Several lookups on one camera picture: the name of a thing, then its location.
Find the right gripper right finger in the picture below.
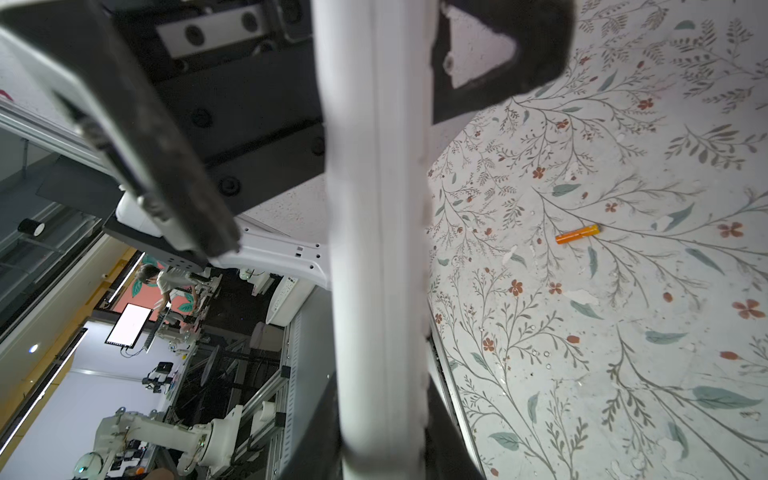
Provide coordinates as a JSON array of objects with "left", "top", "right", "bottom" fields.
[{"left": 425, "top": 380, "right": 483, "bottom": 480}]

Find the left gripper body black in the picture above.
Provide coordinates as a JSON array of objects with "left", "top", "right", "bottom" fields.
[{"left": 103, "top": 1, "right": 325, "bottom": 214}]

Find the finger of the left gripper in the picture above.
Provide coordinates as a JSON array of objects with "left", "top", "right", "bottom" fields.
[
  {"left": 431, "top": 0, "right": 575, "bottom": 124},
  {"left": 1, "top": 1, "right": 241, "bottom": 258}
]

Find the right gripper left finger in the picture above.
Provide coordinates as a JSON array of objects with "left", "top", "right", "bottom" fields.
[{"left": 280, "top": 374, "right": 342, "bottom": 480}]

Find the white remote control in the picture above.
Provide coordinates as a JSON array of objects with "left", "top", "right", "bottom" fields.
[{"left": 312, "top": 1, "right": 438, "bottom": 479}]

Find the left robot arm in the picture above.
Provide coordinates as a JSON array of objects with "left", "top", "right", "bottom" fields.
[{"left": 1, "top": 1, "right": 576, "bottom": 290}]

